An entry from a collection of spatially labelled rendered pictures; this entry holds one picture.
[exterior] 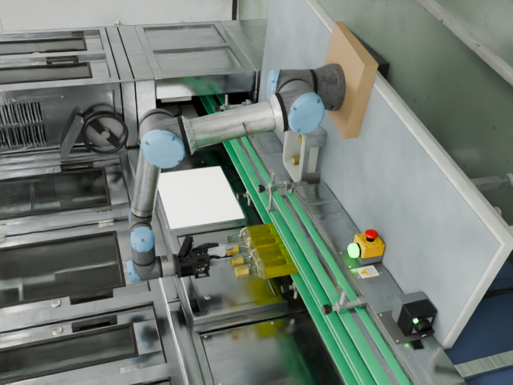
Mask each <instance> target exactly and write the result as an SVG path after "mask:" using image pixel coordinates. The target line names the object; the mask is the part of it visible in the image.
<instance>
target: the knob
mask: <svg viewBox="0 0 513 385"><path fill-rule="evenodd" d="M414 329H415V331H416V332H417V333H418V334H419V335H420V336H421V337H422V336H425V335H432V334H434V333H435V331H434V330H433V329H432V326H431V324H430V322H429V320H428V319H422V320H420V321H419V322H417V323H416V324H415V326H414Z"/></svg>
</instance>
